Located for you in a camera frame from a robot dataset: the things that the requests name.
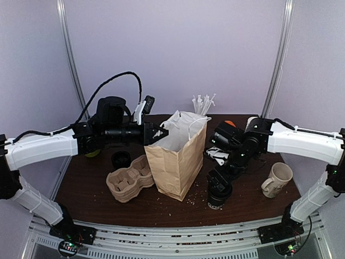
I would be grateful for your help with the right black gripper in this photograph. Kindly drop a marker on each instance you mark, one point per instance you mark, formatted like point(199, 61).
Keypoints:
point(218, 184)

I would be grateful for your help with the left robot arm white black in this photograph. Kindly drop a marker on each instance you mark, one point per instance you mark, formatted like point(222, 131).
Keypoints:
point(112, 124)

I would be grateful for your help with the green small bowl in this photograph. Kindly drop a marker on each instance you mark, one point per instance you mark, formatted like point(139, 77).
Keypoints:
point(92, 154)

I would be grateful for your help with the black plastic cup lid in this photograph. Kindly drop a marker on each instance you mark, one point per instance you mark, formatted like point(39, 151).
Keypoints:
point(215, 194)

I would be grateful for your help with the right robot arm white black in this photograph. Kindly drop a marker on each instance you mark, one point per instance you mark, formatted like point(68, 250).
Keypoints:
point(235, 147)

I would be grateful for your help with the black paper coffee cup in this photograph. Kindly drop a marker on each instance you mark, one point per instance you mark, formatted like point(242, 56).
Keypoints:
point(216, 204)

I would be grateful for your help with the right aluminium frame post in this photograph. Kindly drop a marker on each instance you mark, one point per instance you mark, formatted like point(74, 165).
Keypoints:
point(282, 50)

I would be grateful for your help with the left aluminium frame post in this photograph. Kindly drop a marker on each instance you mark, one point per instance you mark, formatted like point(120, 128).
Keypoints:
point(69, 51)

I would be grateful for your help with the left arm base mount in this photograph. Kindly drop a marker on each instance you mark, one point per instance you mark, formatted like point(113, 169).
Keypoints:
point(73, 236)

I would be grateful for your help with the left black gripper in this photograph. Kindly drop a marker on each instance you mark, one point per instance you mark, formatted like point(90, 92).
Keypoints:
point(147, 127)

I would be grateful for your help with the stack of paper cups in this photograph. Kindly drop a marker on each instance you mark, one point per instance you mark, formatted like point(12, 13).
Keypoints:
point(249, 120)

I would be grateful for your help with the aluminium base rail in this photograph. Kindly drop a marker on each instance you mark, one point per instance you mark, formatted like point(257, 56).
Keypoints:
point(238, 240)

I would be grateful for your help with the aluminium frame post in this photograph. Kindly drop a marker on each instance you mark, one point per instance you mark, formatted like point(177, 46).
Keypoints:
point(282, 50)
point(69, 51)

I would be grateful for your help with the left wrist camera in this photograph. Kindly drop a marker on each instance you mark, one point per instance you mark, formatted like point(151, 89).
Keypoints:
point(143, 108)

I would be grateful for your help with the orange small bowl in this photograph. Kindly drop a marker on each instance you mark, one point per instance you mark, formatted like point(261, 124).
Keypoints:
point(230, 123)

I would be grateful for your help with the beige ceramic mug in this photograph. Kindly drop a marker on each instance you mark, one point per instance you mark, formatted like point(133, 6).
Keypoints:
point(280, 175)

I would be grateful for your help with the glass jar of straws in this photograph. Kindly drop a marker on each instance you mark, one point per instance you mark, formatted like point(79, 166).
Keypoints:
point(202, 104)

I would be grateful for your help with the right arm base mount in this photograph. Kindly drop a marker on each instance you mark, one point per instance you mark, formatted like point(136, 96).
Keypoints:
point(286, 235)

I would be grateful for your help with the brown pulp cup carrier stack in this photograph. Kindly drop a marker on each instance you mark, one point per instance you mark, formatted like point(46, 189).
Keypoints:
point(126, 183)

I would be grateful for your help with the brown paper takeout bag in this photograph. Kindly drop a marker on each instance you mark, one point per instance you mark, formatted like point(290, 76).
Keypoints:
point(176, 159)

